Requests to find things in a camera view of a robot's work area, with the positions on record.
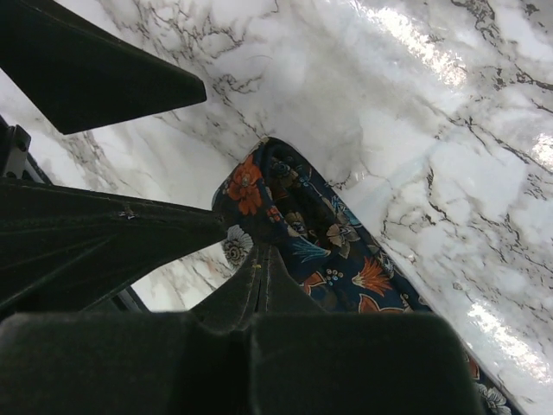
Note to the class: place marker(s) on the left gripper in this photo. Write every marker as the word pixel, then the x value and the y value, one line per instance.
pixel 67 249

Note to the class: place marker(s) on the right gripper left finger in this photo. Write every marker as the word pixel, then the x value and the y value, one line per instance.
pixel 123 363

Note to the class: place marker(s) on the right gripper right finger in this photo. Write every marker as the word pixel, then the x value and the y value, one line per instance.
pixel 377 363

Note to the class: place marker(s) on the floral patterned necktie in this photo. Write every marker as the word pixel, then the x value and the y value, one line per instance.
pixel 277 196

